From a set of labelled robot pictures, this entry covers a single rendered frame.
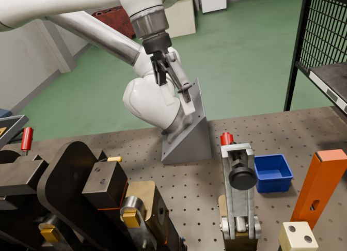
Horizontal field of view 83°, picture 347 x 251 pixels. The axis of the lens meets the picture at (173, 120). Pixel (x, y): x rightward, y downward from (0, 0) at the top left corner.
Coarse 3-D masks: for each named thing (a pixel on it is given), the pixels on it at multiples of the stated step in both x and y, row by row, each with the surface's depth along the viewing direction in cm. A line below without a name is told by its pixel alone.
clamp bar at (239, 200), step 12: (240, 144) 24; (228, 156) 23; (240, 156) 24; (252, 156) 22; (228, 168) 23; (240, 168) 21; (252, 168) 23; (228, 180) 24; (240, 180) 20; (252, 180) 20; (228, 192) 25; (240, 192) 27; (252, 192) 25; (228, 204) 27; (240, 204) 28; (252, 204) 26; (228, 216) 28; (252, 216) 28; (252, 228) 29
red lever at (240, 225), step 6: (228, 132) 35; (222, 138) 34; (228, 138) 34; (222, 144) 34; (228, 144) 34; (240, 216) 30; (234, 222) 31; (240, 222) 30; (246, 222) 31; (234, 228) 30; (240, 228) 30; (246, 228) 30
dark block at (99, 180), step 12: (96, 168) 39; (108, 168) 38; (120, 168) 40; (96, 180) 36; (108, 180) 36; (120, 180) 40; (84, 192) 35; (96, 192) 34; (108, 192) 35; (120, 192) 39; (96, 204) 37; (108, 204) 37; (120, 204) 38; (108, 216) 41; (120, 228) 45; (132, 240) 49
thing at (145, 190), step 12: (132, 192) 39; (144, 192) 38; (156, 192) 39; (144, 204) 36; (156, 204) 38; (120, 216) 35; (156, 216) 37; (168, 216) 46; (156, 228) 37; (168, 228) 47; (168, 240) 45; (180, 240) 56
